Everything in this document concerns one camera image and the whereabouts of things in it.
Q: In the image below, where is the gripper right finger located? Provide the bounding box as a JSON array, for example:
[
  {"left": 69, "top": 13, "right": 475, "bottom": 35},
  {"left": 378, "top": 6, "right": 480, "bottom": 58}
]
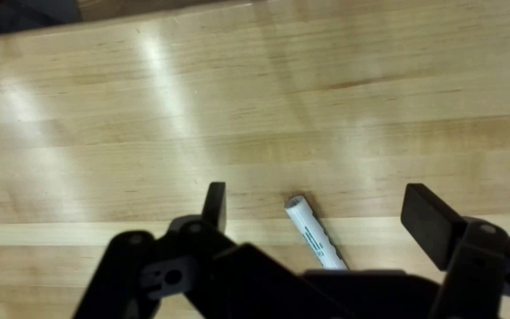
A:
[{"left": 400, "top": 183, "right": 510, "bottom": 319}]

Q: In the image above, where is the white marker pen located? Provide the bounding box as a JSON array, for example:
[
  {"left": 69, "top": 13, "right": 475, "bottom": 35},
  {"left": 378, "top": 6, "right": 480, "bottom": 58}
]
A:
[{"left": 284, "top": 195, "right": 348, "bottom": 271}]

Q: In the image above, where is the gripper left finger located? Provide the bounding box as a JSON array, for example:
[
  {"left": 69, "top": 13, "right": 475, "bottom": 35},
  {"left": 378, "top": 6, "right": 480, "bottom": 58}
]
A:
[{"left": 73, "top": 182, "right": 348, "bottom": 319}]

